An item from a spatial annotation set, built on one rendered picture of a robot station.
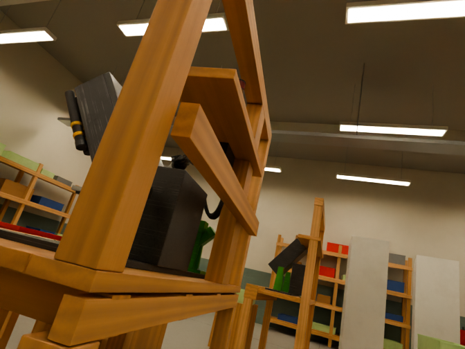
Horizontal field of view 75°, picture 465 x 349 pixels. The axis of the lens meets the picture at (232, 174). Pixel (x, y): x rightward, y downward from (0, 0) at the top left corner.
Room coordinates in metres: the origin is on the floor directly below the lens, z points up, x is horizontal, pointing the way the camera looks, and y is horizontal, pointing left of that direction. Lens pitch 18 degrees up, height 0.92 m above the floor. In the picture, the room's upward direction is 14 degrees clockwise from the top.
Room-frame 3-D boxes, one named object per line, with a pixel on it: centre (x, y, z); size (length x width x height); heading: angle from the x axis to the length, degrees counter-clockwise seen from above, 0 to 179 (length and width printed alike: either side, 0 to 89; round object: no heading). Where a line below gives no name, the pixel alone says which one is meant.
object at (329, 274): (7.37, -2.98, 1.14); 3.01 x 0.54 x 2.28; 69
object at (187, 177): (1.21, 0.21, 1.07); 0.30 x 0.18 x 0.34; 165
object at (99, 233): (1.27, 0.03, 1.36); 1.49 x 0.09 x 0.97; 165
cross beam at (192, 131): (1.26, -0.04, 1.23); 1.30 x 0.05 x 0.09; 165
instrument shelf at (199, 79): (1.28, 0.07, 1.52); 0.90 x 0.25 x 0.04; 165
